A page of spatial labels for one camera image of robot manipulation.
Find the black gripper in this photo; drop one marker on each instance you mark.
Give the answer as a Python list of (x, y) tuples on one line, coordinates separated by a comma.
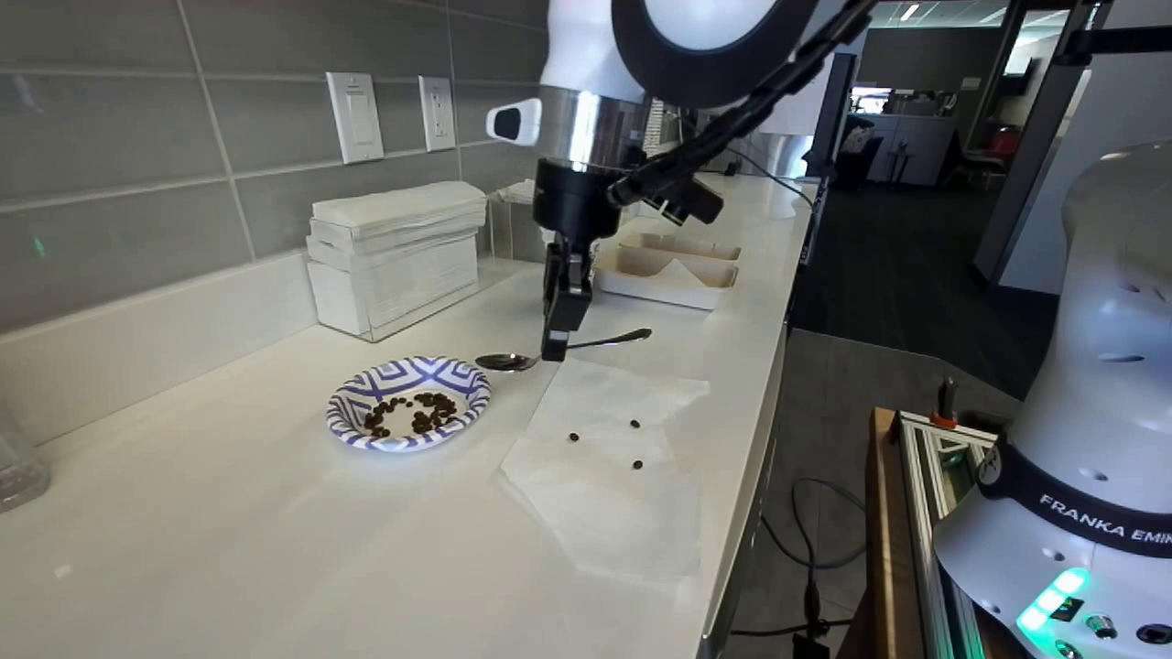
[(578, 201)]

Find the metal spoon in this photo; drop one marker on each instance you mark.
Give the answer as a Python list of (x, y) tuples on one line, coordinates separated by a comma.
[(498, 361)]

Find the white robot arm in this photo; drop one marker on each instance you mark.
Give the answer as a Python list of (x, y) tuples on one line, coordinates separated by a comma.
[(586, 61)]

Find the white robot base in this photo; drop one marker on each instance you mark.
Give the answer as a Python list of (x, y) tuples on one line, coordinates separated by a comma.
[(1100, 389)]

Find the white tissue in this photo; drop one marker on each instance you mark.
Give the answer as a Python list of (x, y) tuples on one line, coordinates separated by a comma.
[(610, 512)]

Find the blue patterned paper bowl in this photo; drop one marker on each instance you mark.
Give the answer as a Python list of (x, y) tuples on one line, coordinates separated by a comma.
[(360, 385)]

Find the clear acrylic container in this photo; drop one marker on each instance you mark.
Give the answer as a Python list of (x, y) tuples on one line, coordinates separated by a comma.
[(513, 225)]

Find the beige compartment tray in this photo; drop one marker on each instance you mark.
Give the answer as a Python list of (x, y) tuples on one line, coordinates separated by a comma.
[(682, 275)]

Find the coffee bean pile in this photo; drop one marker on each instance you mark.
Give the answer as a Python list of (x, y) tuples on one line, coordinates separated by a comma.
[(408, 419)]

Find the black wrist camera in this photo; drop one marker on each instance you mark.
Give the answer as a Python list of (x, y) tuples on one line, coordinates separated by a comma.
[(682, 196)]

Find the small white wall sign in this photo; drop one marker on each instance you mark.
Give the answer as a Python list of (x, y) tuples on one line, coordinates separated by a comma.
[(439, 112)]

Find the large white wall sign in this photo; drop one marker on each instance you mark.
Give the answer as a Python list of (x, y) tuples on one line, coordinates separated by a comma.
[(352, 116)]

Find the aluminium and wood frame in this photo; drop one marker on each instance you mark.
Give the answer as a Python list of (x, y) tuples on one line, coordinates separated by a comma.
[(903, 524)]

